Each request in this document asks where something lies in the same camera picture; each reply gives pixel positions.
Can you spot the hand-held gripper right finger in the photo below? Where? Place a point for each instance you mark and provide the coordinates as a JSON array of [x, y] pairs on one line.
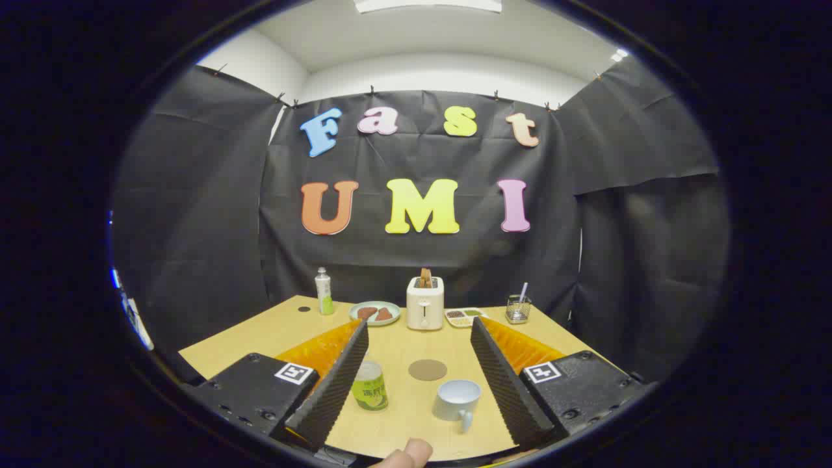
[[507, 390]]

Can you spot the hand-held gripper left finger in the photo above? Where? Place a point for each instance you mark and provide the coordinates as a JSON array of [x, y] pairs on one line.
[[338, 390]]

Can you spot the green label juice bottle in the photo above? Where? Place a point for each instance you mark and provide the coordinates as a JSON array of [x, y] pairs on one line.
[[372, 391]]

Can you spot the white cup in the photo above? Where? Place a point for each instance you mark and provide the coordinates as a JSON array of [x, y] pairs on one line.
[[455, 398]]

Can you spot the round brown coaster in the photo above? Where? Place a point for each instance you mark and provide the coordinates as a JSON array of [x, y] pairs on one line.
[[427, 370]]

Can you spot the small white green bottle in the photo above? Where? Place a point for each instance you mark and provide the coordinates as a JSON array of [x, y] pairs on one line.
[[324, 292]]

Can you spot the brown meat slice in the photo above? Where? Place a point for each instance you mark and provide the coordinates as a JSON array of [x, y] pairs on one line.
[[385, 315], [366, 313]]

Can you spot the wooden table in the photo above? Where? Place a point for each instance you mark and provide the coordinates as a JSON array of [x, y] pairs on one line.
[[406, 344]]

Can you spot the white divided snack tray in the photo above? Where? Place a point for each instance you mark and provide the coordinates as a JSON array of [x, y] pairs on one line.
[[463, 318]]

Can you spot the pale green plate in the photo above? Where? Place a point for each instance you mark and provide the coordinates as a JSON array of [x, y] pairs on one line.
[[396, 311]]

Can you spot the cream toaster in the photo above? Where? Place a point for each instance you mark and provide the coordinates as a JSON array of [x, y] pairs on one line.
[[425, 305]]

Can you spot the brown bread slice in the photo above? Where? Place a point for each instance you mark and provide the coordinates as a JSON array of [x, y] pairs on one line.
[[425, 279]]

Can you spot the black backdrop cloth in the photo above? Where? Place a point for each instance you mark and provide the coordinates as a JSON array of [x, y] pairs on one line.
[[195, 227]]

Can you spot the long ceiling light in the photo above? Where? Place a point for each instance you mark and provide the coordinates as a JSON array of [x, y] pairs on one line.
[[429, 5]]

